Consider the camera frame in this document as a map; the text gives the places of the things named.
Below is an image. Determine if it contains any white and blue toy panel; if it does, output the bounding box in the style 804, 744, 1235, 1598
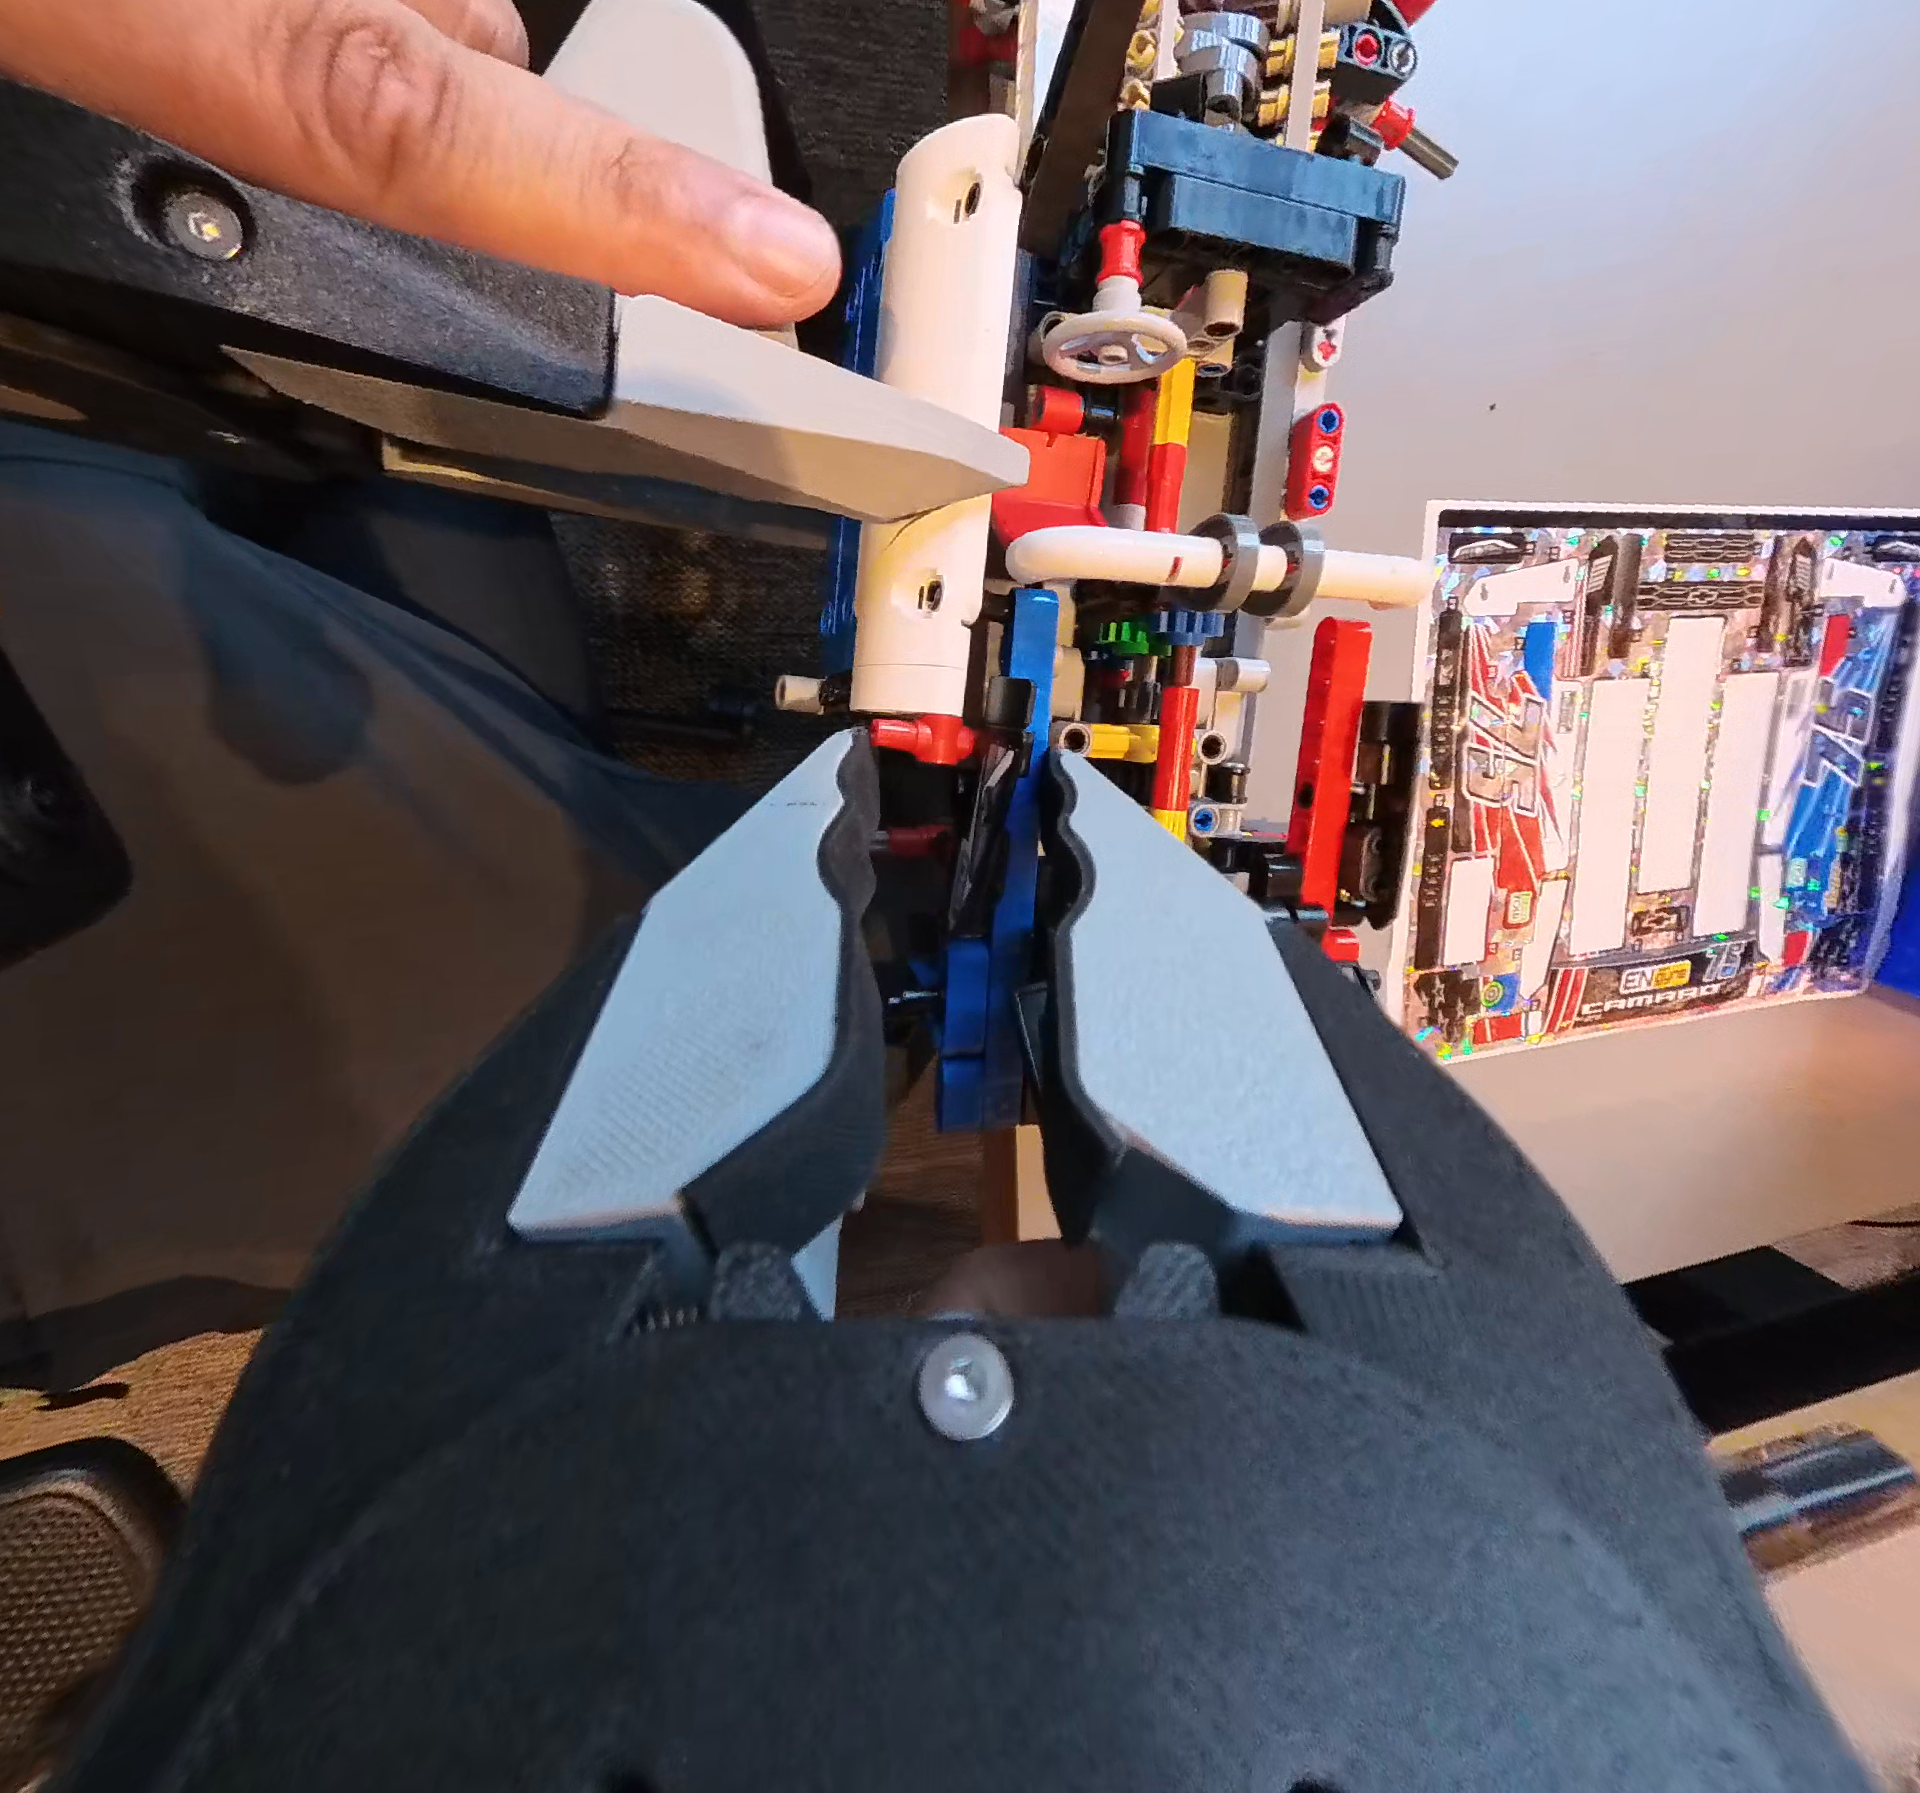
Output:
774, 111, 1035, 718

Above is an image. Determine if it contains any person's left hand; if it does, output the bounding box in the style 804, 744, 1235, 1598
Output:
0, 0, 843, 328

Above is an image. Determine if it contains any shiny sticker sheet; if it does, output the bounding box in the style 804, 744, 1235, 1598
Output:
1403, 503, 1920, 1064

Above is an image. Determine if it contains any blue plastic bin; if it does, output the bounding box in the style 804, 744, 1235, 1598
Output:
1866, 818, 1920, 1003

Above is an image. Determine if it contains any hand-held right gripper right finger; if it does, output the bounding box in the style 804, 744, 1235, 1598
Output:
1039, 747, 1408, 1255

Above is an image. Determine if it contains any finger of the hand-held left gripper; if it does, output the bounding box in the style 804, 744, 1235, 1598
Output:
225, 292, 1035, 524
383, 435, 843, 552

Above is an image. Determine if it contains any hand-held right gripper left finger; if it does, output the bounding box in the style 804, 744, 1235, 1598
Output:
510, 727, 890, 1321

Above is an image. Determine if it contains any toy brick car model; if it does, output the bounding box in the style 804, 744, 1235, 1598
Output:
774, 0, 1920, 1442

